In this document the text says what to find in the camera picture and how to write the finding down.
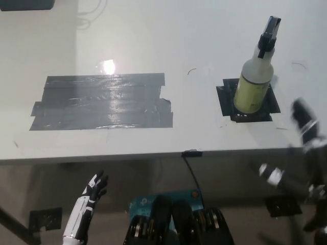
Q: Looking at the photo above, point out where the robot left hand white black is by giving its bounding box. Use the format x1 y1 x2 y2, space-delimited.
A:
62 169 109 241

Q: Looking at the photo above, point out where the robot right hand black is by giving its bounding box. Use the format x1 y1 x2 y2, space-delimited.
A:
258 99 327 198

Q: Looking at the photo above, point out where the translucent spray bottle yellow liquid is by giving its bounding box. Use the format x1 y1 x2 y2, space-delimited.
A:
232 15 282 114

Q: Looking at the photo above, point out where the teal router box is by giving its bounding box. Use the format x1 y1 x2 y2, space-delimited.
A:
129 187 205 232

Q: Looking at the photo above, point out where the black metal bar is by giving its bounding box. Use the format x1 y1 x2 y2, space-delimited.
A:
0 204 42 245

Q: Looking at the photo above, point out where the small black tape square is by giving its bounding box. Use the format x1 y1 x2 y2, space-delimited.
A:
216 78 282 124

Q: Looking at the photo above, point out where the dark flat object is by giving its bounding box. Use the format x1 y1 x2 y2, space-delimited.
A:
0 0 56 11

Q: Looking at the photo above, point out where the large grey duct tape patch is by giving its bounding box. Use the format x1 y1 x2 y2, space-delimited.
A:
28 73 174 132

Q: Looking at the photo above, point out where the thin black cable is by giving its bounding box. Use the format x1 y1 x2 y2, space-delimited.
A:
182 155 204 205

